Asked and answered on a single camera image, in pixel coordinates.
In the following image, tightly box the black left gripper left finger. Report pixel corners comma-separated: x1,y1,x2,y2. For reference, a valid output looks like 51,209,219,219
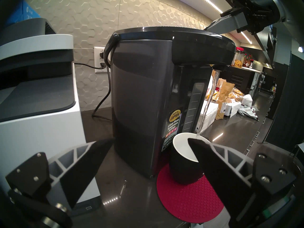
5,138,115,209

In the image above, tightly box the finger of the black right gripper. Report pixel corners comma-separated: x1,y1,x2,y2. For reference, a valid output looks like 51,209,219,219
220,6,248,18
204,11,249,33

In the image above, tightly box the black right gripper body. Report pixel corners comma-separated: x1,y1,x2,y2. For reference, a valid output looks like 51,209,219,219
232,0,284,34

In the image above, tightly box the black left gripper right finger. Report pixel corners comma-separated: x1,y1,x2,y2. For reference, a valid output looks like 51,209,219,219
188,138,297,222

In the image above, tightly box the black electric water dispenser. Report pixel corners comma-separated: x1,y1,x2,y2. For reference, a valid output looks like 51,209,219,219
103,27,236,180

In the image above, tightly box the LED light strip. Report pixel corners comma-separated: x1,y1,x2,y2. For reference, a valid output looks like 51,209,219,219
194,0,252,44

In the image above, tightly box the dark upper cabinet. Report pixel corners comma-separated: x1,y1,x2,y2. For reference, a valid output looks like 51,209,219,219
217,0,273,69

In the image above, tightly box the clear jar red lid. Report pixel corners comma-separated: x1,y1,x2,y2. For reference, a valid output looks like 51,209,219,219
234,47,245,68

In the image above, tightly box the black mug white inside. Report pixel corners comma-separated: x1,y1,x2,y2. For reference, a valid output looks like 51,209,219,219
169,133,210,185

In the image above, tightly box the red silicone mat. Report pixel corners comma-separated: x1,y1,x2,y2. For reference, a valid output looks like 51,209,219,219
156,164,225,223

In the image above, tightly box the white grey office printer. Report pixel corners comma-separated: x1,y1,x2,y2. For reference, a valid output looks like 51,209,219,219
0,19,101,217

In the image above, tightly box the black countertop appliance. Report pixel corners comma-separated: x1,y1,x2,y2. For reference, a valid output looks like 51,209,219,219
220,66,261,98

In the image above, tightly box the white napkin stack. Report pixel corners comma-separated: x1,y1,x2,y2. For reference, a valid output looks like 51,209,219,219
195,100,219,134

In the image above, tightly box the yellow snack bag pile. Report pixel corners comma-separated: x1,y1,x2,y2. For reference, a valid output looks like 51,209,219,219
228,87,244,100

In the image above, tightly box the white printed coffee bag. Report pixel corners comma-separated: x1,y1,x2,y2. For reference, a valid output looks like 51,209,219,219
224,100,241,118

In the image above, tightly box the checkered kitchen cloth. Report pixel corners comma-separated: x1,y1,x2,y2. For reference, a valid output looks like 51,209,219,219
238,105,260,121

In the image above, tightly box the brown paper coffee bag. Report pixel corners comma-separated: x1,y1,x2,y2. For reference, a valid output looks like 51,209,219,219
215,81,235,120

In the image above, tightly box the white crumpled paper bag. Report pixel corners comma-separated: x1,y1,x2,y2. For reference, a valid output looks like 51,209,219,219
242,94,253,107

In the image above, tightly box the blue copy paper ream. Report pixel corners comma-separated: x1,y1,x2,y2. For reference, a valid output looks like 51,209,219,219
6,0,41,26

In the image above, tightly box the black dispenser power cable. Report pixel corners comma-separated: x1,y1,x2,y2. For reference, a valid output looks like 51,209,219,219
91,53,112,121

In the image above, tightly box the black printer power cable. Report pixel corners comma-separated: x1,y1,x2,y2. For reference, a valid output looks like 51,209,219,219
72,62,106,70

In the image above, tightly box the white wall outlet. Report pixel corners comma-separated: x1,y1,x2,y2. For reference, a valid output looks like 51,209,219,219
94,47,110,74

